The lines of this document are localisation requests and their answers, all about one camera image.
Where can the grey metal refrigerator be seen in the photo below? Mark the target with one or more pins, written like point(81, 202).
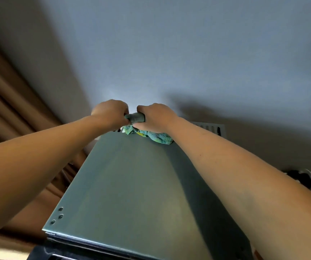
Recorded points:
point(133, 197)

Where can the brown curtain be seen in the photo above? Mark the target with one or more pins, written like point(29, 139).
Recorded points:
point(6, 105)

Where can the person's right forearm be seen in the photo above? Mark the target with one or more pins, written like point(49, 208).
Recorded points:
point(252, 192)

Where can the person's left forearm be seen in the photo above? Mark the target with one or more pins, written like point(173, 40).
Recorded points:
point(36, 159)

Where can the person's right fingers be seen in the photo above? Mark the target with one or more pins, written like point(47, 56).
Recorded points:
point(142, 110)

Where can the person's left hand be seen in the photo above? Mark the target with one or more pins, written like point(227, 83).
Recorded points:
point(108, 113)

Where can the grey cloth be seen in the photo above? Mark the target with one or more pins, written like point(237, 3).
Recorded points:
point(135, 118)

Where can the white ceiling air vent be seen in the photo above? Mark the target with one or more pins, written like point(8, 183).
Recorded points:
point(212, 129)

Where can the black ceiling fan motor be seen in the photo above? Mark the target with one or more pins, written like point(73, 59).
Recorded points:
point(301, 179)

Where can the person's right hand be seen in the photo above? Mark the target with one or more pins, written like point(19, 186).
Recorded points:
point(158, 117)

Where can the person's left fingers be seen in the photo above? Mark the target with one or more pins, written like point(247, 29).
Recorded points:
point(123, 113)

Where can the green blue patterned cloth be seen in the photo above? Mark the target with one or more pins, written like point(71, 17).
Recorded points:
point(159, 138)

